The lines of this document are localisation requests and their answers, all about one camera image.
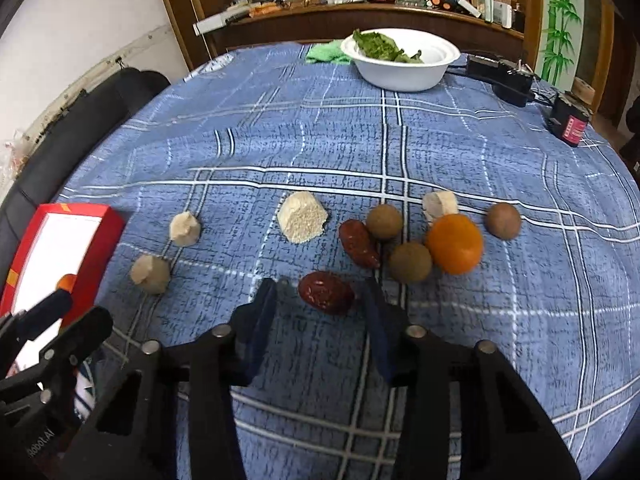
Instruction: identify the small orange mandarin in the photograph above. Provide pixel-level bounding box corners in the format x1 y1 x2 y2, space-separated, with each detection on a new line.
424 214 484 275

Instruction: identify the black red box device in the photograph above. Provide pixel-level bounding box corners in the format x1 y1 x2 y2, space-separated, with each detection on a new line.
546 92 592 148

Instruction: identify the white bowl with greens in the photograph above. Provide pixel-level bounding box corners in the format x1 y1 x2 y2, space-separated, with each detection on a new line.
341 28 461 92

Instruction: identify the brown longan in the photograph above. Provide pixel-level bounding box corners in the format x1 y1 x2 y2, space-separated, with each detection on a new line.
485 203 522 240
366 204 404 240
388 242 433 284

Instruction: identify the beige food chunk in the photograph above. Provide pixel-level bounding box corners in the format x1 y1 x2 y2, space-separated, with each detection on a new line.
422 191 459 226
129 255 170 295
169 211 201 247
277 191 329 244

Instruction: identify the black leather sofa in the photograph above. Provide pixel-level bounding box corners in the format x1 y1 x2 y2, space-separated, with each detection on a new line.
0 67 169 280

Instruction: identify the wooden sideboard counter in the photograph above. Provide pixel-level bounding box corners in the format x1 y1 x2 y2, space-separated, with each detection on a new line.
180 3 526 65

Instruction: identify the blue plaid tablecloth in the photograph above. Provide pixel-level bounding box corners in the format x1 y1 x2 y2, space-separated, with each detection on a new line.
60 44 639 479

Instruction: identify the red tray white inside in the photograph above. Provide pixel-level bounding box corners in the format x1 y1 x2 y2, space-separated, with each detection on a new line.
1 203 125 372

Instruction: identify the black power adapter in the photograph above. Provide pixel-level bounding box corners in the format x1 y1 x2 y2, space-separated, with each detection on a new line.
465 54 534 107

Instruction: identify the dark red jujube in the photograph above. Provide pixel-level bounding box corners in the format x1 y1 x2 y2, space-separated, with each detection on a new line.
297 271 355 315
338 219 381 270

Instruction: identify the green cloth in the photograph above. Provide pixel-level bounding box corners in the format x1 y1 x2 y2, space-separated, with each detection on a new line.
306 40 352 65

